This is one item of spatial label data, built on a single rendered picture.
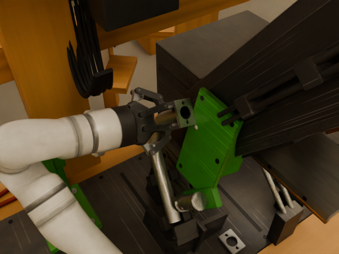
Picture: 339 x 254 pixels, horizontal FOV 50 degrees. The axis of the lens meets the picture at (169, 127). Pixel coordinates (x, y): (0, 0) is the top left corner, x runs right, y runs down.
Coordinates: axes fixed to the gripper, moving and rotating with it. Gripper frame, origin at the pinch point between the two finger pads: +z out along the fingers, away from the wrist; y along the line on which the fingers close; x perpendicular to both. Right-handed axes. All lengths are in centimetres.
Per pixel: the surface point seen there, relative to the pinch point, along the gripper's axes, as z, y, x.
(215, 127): 2.9, -4.1, -7.9
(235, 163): 8.8, -12.2, -4.8
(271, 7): 268, 91, 173
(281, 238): 21.3, -33.1, -0.8
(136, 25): 9.7, 25.8, 21.5
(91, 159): -3.7, -6.2, 39.4
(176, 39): 12.5, 18.2, 10.0
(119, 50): 109, 69, 212
